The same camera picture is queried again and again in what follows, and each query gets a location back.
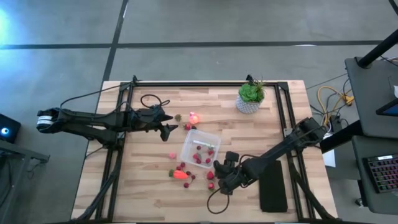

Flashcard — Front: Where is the tablet with blue screen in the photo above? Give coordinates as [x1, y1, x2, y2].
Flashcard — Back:
[375, 98, 398, 118]

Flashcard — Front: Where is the dark grey desk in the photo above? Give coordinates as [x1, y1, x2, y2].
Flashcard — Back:
[351, 135, 398, 215]
[344, 57, 398, 139]

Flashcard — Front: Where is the black pole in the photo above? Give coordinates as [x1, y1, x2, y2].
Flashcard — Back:
[356, 29, 398, 68]

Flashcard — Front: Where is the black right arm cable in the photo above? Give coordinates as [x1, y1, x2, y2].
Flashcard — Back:
[206, 186, 231, 215]

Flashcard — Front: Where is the black speaker with blue light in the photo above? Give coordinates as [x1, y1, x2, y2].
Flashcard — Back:
[0, 113, 22, 144]

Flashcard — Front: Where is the yellow cable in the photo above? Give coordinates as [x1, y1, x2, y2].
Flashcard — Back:
[316, 85, 355, 125]

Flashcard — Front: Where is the orange toy carrot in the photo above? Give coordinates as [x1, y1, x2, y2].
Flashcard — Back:
[168, 169, 190, 180]

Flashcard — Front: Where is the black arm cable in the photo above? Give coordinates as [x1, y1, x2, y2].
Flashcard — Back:
[140, 94, 171, 110]
[206, 186, 231, 215]

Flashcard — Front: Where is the white paper sheet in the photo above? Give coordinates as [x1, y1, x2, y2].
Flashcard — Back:
[322, 149, 336, 168]

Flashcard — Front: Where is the black aluminium table frame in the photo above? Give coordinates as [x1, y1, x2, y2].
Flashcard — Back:
[70, 73, 341, 223]

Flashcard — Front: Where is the succulent in white patterned pot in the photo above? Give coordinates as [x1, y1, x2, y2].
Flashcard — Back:
[235, 76, 267, 114]

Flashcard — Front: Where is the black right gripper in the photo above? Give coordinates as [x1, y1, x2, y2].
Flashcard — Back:
[213, 151, 254, 195]

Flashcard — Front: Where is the black rectangular foam mat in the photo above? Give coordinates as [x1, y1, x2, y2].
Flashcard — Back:
[259, 160, 289, 213]

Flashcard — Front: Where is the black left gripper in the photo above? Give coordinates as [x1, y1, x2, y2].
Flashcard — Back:
[133, 105, 179, 142]

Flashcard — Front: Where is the clear plastic tupperware container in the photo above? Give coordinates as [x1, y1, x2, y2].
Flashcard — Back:
[180, 129, 222, 170]

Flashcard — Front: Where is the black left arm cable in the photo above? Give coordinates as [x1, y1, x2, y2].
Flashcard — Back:
[140, 94, 171, 110]

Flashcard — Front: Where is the backlit computer keyboard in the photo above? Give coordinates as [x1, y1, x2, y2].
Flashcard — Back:
[362, 154, 398, 194]

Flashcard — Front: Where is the black power strip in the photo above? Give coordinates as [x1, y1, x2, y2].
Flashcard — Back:
[329, 114, 343, 133]

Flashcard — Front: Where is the grey side table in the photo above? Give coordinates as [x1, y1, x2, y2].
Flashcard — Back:
[0, 139, 50, 224]

